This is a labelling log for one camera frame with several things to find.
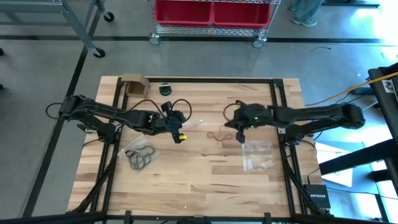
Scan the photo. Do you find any red plastic bin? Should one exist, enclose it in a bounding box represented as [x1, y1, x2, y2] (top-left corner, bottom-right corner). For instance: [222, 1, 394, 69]
[213, 0, 272, 29]
[154, 0, 215, 26]

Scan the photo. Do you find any black round puck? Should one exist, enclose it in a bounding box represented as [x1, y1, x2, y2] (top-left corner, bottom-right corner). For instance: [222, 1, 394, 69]
[159, 82, 173, 96]

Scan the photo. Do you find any chrome wire shelf cart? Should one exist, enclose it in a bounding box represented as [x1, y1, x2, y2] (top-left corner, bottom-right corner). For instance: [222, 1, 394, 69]
[147, 0, 282, 49]

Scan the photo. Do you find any yellow cable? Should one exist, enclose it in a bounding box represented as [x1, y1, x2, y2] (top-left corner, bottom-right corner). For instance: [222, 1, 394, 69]
[305, 71, 398, 107]

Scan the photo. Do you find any black Netgear network switch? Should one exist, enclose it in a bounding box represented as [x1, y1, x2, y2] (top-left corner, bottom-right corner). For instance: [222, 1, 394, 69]
[303, 184, 332, 211]

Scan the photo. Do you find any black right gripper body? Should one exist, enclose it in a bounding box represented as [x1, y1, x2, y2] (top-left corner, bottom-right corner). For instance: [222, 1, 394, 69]
[241, 103, 276, 130]

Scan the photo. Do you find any clear plastic bag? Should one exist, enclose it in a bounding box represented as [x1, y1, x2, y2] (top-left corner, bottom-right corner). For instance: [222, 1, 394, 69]
[182, 119, 205, 131]
[241, 139, 276, 172]

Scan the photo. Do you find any small open cardboard box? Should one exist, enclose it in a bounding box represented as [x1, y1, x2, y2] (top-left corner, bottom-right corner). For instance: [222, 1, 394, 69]
[121, 73, 151, 99]

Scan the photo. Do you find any red rubber band tangle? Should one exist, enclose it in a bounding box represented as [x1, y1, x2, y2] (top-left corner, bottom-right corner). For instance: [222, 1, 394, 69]
[206, 125, 234, 142]

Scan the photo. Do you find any clear zip slider bag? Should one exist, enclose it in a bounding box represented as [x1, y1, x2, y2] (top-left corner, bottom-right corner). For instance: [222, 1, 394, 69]
[117, 134, 162, 172]

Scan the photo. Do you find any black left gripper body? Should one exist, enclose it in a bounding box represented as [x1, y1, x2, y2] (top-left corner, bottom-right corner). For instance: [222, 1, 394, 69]
[154, 111, 187, 134]

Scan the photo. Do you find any white paper sheet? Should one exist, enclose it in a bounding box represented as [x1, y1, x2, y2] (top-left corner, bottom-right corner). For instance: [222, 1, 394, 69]
[315, 141, 355, 188]

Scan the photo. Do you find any grey metal wheeled cart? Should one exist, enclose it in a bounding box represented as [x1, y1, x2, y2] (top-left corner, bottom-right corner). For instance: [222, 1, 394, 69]
[0, 0, 116, 59]

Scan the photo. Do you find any person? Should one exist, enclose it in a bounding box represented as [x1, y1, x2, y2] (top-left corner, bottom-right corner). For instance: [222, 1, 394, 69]
[287, 0, 326, 28]

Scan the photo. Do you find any white printed sticker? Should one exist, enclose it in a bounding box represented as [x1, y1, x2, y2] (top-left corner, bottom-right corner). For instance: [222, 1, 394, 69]
[381, 79, 396, 94]

